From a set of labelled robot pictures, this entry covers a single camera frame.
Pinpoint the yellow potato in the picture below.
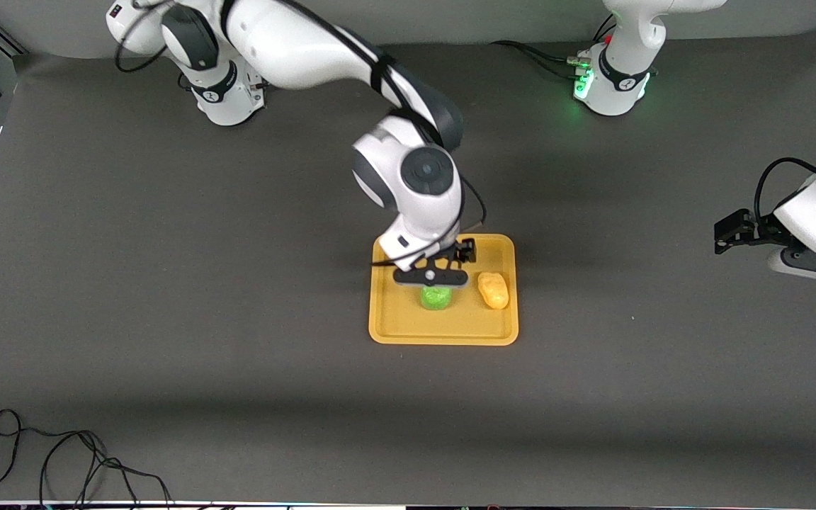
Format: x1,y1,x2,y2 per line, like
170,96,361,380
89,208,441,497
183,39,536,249
477,272,509,310

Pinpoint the green apple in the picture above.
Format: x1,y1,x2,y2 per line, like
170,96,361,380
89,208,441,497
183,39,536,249
420,285,453,311

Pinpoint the yellow plastic tray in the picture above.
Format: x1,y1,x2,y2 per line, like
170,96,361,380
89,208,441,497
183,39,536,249
368,234,520,346

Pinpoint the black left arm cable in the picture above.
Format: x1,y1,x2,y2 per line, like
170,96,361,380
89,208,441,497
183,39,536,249
754,157,816,222

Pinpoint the black left base cable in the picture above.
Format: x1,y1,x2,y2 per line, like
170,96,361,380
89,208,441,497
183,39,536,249
491,40,579,64
521,48,583,80

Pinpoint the black right arm base cable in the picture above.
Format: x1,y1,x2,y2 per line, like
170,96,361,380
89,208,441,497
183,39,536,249
114,0,168,73

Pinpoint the thin black floor cable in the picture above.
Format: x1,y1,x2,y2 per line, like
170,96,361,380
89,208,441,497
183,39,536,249
0,409,175,510

